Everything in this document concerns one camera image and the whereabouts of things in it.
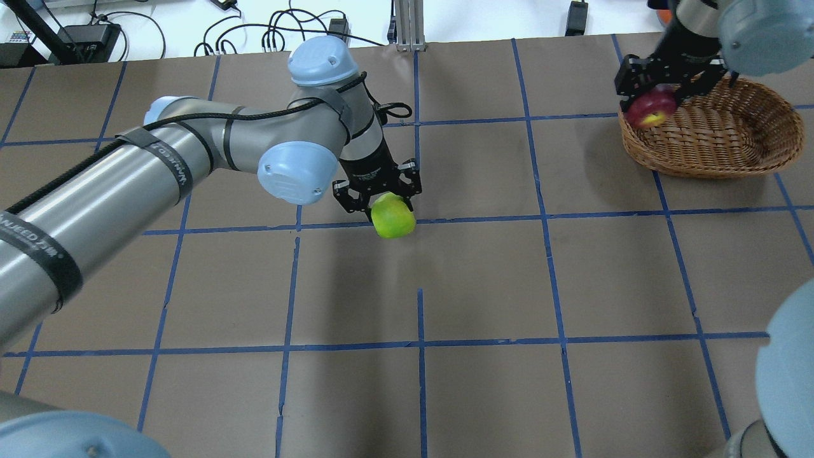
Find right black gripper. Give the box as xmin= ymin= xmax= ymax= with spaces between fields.
xmin=614 ymin=32 xmax=728 ymax=106

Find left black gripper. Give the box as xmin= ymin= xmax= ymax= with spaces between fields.
xmin=332 ymin=140 xmax=424 ymax=220

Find green apple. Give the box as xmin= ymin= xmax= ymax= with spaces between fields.
xmin=369 ymin=192 xmax=417 ymax=239

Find red yellow apple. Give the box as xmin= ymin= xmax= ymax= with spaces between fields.
xmin=623 ymin=87 xmax=677 ymax=130

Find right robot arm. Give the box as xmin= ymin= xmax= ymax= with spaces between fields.
xmin=614 ymin=1 xmax=813 ymax=113

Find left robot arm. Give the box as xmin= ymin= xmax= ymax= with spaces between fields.
xmin=1 ymin=35 xmax=422 ymax=350

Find woven wicker basket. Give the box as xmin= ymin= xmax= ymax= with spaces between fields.
xmin=619 ymin=78 xmax=806 ymax=179

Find black power adapter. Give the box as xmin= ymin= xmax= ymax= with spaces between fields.
xmin=564 ymin=1 xmax=588 ymax=37

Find aluminium frame post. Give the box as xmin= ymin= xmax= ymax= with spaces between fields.
xmin=390 ymin=1 xmax=427 ymax=52

